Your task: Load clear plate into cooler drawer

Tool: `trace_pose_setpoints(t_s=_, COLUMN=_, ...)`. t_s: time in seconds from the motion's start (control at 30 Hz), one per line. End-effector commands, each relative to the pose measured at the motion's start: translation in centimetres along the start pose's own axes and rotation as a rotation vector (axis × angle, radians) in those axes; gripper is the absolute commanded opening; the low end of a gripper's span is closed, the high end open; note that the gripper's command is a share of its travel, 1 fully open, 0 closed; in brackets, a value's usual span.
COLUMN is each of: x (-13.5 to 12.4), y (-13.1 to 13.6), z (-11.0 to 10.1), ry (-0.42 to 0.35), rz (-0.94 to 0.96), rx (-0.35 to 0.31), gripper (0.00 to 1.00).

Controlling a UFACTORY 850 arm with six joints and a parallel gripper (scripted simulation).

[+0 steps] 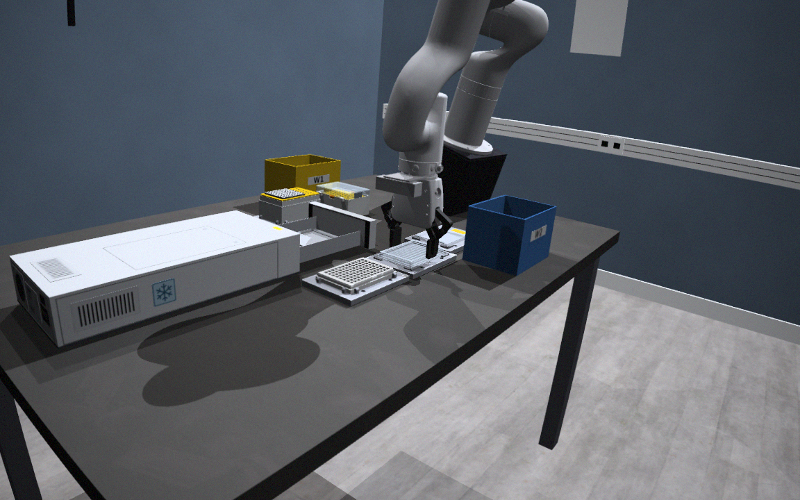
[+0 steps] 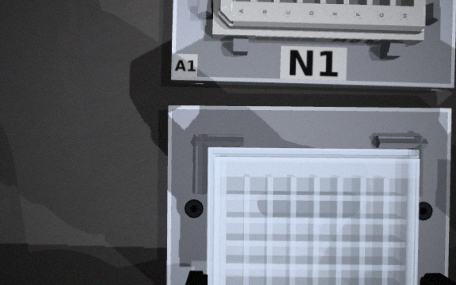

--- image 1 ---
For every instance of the yellow open tray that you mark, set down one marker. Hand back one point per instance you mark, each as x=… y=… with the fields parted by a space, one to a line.
x=296 y=171

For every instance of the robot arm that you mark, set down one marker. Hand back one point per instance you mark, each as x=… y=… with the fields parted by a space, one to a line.
x=416 y=99

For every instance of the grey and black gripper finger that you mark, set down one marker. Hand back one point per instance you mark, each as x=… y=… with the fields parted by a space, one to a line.
x=435 y=233
x=393 y=225

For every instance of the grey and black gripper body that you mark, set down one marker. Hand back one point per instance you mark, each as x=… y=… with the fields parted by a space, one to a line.
x=419 y=211

